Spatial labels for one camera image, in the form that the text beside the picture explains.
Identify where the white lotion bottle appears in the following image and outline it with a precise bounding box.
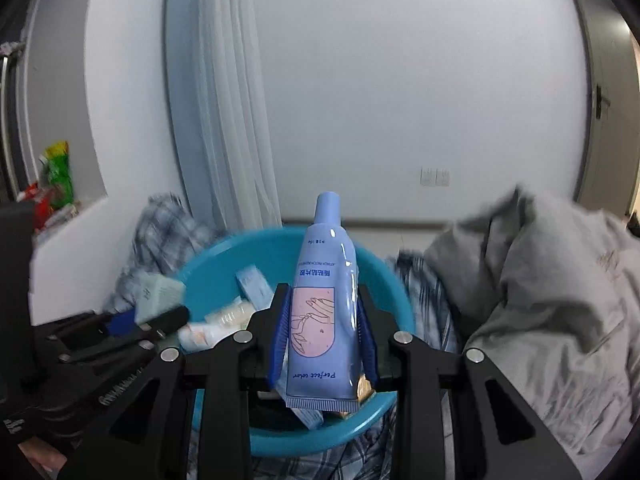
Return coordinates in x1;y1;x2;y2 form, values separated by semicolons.
178;323;242;353

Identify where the pale blue toner box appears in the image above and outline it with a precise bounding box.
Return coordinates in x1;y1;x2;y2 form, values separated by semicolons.
134;272;186;325

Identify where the green white small bottle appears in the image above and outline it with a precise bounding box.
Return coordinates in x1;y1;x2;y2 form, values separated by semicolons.
205;297;256;330

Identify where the blue hand cream tube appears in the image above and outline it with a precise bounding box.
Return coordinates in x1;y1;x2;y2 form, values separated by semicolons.
286;192;361;413

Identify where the left hand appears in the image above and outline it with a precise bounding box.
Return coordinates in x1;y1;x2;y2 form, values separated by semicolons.
18;437;67;474

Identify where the blue plastic basin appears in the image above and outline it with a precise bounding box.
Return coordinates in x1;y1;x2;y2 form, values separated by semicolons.
172;228;416;457

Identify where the blue plaid shirt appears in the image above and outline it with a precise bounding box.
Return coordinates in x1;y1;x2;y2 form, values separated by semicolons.
103;194;460;479

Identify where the small blue carton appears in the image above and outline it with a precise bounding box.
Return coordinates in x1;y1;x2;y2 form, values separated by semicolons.
235;266;274;311

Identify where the gold foil packet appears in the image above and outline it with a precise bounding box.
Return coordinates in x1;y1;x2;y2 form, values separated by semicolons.
357;374;374;408

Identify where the red snack package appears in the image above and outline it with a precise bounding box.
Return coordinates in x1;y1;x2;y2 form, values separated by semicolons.
17;182;54;231

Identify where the grey duvet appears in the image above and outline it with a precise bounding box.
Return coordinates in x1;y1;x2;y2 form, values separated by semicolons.
424;188;639;479

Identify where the green snack bag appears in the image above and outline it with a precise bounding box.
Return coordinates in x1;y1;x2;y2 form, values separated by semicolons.
41;141;75;210

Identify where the long blue toothpaste box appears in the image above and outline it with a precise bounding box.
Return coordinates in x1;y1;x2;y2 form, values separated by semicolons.
291;408;324;431

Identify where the white sheer curtain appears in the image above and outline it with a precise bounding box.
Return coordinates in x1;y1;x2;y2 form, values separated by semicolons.
196;0;281;231

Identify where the grey door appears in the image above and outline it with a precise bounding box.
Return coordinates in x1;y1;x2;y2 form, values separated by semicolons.
574;0;639;217

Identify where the white wall socket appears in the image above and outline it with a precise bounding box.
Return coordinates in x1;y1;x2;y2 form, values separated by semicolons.
420;167;450;188

